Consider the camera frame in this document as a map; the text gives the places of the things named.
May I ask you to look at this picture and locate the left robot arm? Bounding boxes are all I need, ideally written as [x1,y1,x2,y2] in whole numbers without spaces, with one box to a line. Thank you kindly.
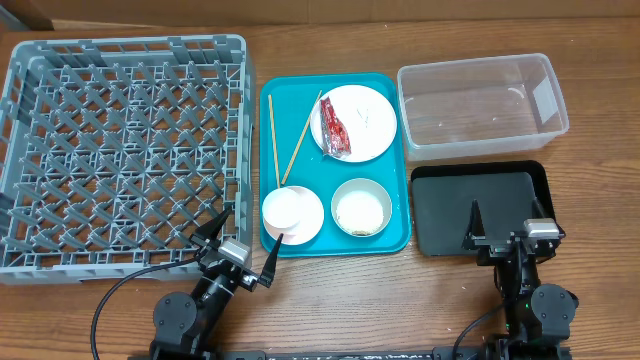
[149,207,284,359]

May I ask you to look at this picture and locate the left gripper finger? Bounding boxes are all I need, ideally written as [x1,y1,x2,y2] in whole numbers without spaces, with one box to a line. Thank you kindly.
[194,206,233,241]
[259,233,284,288]

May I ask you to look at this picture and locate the small pink plate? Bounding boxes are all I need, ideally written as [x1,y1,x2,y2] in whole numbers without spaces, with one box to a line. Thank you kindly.
[262,186,324,246]

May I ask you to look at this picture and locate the red snack wrapper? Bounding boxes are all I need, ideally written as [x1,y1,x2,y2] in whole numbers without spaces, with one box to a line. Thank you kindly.
[320,97,351,158]

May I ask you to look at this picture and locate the wooden chopstick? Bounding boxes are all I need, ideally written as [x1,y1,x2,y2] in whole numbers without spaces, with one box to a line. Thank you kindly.
[268,94,281,189]
[280,90,323,186]

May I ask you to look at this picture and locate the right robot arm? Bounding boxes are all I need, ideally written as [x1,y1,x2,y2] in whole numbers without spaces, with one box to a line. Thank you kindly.
[451,199,579,359]

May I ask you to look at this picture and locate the white paper cup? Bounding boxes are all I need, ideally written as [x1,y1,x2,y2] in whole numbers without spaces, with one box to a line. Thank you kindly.
[262,187,301,232]

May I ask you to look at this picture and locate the teal serving tray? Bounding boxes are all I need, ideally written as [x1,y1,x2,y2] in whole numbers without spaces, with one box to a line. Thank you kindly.
[259,73,412,258]

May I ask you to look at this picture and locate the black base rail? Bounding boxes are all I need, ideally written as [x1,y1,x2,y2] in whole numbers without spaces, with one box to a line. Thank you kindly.
[214,348,501,360]

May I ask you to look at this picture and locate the large white plate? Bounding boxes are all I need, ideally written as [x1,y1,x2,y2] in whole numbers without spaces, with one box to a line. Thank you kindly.
[310,84,398,163]

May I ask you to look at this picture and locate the grey plastic dish rack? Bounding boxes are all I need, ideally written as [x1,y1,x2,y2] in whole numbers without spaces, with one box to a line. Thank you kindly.
[1,34,255,285]

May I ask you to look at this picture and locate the clear plastic bin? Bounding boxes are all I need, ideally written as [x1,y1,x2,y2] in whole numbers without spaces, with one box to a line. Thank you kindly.
[397,53,570,162]

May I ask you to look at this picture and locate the white rice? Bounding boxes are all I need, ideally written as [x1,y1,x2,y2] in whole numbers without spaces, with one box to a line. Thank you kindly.
[336,191,384,236]

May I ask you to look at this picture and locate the left wooden chopstick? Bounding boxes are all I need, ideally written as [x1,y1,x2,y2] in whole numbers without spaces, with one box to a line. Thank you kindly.
[268,94,281,189]

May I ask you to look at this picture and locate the right wooden chopstick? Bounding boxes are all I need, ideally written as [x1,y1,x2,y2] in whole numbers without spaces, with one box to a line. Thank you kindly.
[280,90,323,186]

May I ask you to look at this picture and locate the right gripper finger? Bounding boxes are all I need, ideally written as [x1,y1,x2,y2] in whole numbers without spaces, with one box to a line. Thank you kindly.
[532,197,555,219]
[465,199,485,240]

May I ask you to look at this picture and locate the black plastic tray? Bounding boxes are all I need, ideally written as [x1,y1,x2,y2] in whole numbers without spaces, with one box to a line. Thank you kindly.
[411,160,555,256]

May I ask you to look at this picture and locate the metal bowl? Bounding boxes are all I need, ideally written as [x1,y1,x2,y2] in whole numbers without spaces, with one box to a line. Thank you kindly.
[331,178,392,237]

